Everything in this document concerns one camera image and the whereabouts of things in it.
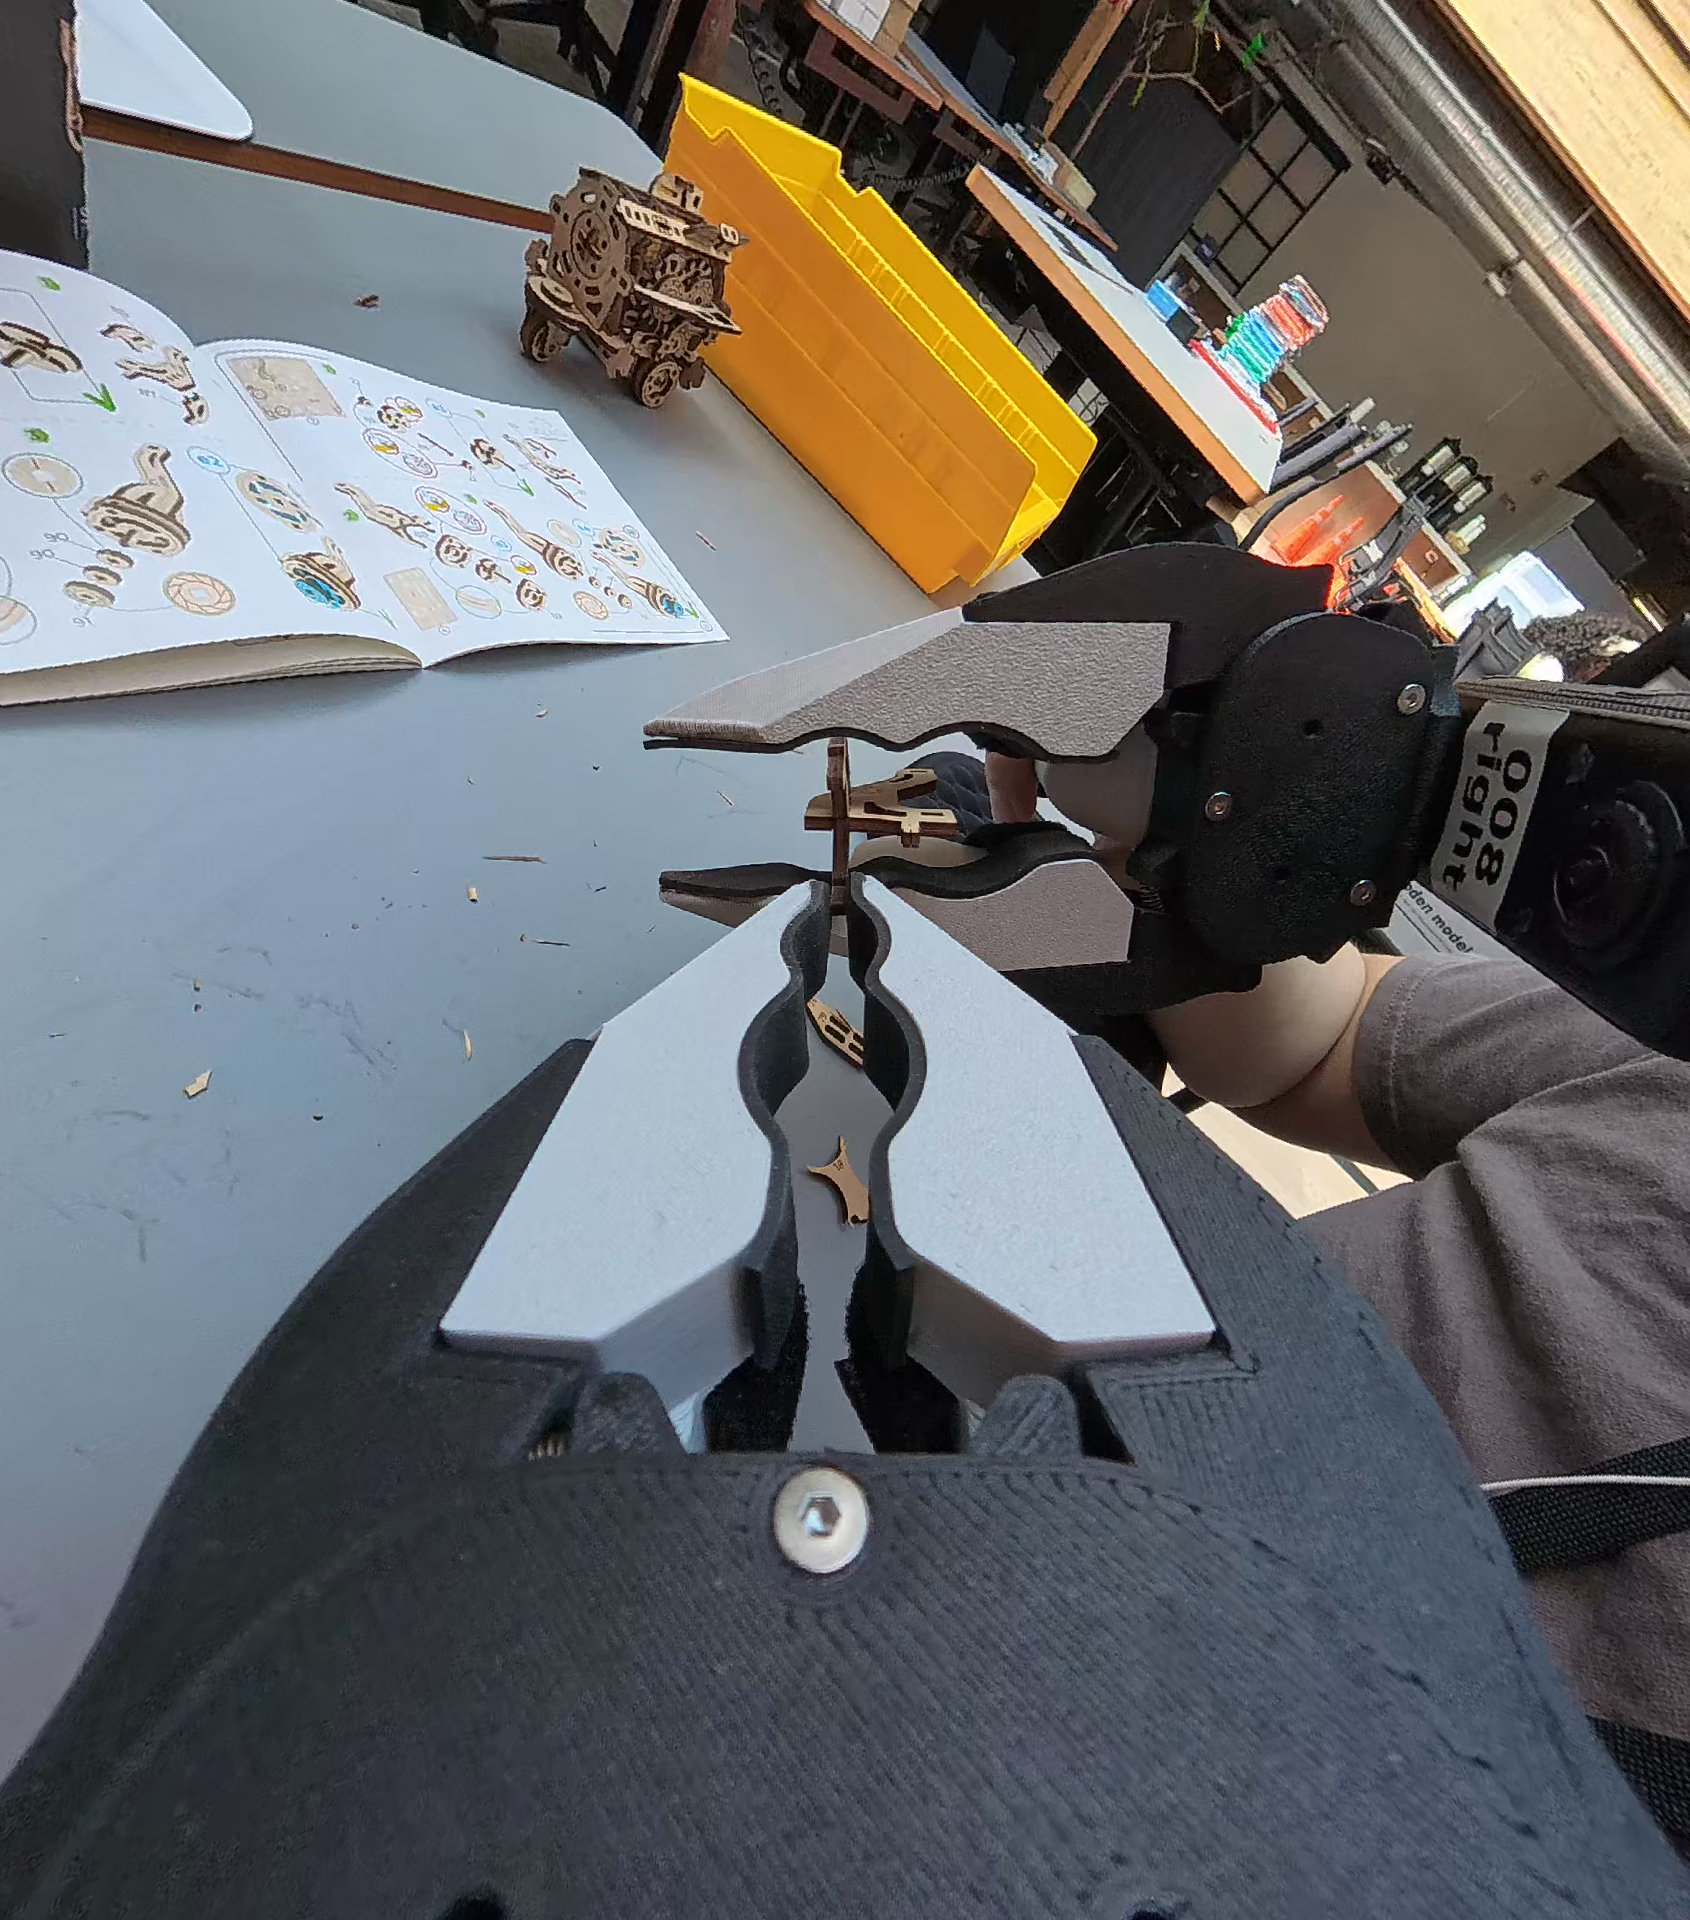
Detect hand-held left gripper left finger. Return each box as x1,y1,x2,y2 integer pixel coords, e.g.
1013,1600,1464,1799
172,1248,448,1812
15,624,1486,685
440,882,842,1455

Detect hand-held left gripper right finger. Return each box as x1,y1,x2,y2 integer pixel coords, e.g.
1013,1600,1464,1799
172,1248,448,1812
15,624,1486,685
842,885,1219,1455

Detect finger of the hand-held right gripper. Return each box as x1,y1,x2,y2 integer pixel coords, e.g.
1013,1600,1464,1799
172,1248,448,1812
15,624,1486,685
642,619,1179,769
655,833,1143,972

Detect curved wooden model part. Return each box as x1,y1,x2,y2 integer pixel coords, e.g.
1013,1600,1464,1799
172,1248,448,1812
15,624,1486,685
804,733,872,1071

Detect person's right forearm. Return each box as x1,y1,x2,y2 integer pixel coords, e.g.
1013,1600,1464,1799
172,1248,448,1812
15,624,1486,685
1143,945,1405,1172

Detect bat-shaped wooden model part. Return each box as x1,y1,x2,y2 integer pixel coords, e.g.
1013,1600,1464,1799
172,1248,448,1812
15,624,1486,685
804,1135,878,1228

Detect assembled wooden model vehicle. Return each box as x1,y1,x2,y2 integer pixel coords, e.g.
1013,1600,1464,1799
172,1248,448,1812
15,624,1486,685
514,165,750,412

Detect person's right hand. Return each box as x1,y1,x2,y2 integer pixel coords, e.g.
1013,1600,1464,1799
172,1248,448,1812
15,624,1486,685
984,735,1161,881

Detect framed black-white marker sign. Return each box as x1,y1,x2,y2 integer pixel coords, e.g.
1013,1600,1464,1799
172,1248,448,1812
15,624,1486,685
1387,874,1479,962

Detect yellow plastic bin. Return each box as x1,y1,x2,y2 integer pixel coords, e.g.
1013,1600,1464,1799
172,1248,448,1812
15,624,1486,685
662,73,1100,600

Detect background work table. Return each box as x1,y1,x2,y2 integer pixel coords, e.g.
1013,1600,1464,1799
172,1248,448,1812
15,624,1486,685
964,163,1289,505

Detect colourful stacked trays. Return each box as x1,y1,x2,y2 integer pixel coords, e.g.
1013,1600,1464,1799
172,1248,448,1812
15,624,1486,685
1186,274,1333,441

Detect instruction booklet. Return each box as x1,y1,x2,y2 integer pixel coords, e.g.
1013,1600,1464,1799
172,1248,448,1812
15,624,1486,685
0,233,732,720

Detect white rounded board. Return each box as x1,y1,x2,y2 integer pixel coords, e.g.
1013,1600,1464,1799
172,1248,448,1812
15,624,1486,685
72,0,255,145

